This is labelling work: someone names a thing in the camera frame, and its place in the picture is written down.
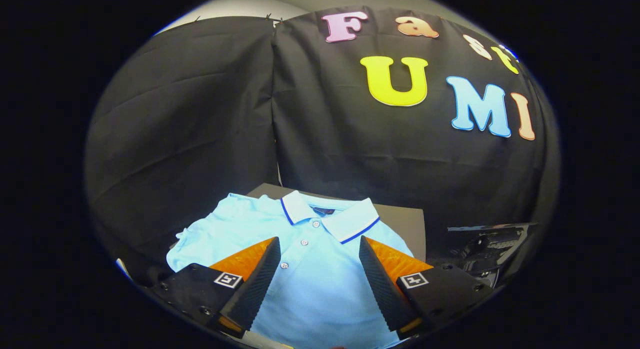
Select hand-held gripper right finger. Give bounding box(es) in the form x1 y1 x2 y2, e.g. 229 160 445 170
358 235 496 341

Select black backdrop cloth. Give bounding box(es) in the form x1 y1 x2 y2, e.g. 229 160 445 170
84 6 561 285

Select light blue polo shirt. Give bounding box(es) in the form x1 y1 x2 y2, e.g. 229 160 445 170
166 190 416 349

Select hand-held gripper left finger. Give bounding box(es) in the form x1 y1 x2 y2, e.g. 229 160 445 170
150 236 282 340

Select grey cabinet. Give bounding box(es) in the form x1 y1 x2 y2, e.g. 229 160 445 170
170 183 427 262

